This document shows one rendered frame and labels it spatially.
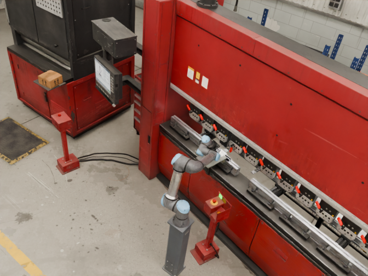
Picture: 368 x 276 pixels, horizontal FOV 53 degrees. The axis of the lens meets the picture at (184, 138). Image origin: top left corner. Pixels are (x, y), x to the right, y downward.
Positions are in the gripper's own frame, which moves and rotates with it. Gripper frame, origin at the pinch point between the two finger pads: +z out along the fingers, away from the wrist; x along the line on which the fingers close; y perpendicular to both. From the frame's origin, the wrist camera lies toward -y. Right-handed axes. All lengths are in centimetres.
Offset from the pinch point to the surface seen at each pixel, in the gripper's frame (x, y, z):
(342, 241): -135, 11, 36
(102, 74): 126, -14, -66
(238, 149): -21.2, 15.2, -9.1
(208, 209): -33, -47, 1
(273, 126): -49, 45, -45
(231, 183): -29.4, -13.9, 10.9
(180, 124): 63, 0, 10
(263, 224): -77, -24, 20
